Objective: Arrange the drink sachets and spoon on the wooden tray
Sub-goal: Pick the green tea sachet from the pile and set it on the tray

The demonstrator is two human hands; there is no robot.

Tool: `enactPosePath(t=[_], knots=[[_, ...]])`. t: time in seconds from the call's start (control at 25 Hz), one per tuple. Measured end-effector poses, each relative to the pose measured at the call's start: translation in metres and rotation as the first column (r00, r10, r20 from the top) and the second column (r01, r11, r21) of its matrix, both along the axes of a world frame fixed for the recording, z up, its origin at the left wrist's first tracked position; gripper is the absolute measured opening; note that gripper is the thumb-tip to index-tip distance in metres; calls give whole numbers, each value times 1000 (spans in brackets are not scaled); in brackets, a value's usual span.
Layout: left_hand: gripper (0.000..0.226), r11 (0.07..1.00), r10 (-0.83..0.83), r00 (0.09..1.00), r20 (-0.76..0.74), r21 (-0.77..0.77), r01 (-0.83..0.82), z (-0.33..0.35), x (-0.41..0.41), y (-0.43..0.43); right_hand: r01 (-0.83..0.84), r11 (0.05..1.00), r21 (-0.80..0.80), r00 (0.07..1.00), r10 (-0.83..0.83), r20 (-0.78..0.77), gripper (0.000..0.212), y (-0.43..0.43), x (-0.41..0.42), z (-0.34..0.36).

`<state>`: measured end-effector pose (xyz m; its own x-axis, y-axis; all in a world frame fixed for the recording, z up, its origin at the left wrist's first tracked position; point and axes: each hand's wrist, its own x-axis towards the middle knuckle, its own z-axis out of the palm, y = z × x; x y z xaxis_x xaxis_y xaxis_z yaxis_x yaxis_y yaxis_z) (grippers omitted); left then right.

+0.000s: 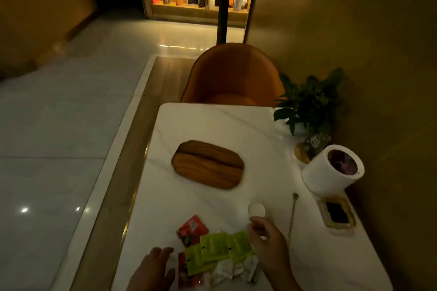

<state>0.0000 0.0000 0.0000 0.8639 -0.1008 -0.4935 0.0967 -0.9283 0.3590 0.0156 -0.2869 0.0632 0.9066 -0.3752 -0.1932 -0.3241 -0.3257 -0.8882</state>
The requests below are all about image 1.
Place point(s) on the green potted plant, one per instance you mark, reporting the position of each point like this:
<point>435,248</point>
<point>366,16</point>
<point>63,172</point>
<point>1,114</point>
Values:
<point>312,103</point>

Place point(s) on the tall indoor tree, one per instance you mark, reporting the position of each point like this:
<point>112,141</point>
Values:
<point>224,4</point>

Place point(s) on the white cylindrical container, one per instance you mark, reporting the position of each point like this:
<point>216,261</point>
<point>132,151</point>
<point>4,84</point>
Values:
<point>324,176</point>

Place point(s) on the white sachet packet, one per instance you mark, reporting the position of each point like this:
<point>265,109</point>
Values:
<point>222,271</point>
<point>249,267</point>

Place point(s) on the small white round lid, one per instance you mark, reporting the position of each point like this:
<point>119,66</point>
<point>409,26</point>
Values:
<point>256,210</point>

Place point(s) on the orange upholstered chair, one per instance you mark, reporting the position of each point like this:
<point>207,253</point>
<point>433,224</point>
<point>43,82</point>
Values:
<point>232,76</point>

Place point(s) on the oval wooden tray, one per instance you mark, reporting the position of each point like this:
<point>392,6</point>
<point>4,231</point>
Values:
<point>207,164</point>

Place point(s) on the green sachet packet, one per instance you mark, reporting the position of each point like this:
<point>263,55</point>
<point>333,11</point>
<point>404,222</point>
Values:
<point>194,261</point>
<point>239,246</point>
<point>214,247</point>

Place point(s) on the square glass ashtray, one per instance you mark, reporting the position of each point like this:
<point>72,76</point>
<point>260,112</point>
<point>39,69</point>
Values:
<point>337,212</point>

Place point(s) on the person's right fingers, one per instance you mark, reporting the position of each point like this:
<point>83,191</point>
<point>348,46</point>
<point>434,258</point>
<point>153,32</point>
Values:
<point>259,229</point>

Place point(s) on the red sachet packet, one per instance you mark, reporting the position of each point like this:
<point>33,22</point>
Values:
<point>192,230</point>
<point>186,277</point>

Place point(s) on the person's right hand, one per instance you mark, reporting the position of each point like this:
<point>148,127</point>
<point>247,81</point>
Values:
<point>271,250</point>

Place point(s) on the person's right forearm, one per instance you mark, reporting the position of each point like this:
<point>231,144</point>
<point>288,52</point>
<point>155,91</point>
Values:
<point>286,284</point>

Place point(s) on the long metal spoon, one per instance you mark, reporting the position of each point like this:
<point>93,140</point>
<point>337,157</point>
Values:
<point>292,215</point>

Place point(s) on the person's left hand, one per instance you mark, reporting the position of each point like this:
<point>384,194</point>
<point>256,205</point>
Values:
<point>150,272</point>

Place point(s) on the person's left thumb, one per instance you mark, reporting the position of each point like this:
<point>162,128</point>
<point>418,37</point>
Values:
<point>170,276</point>

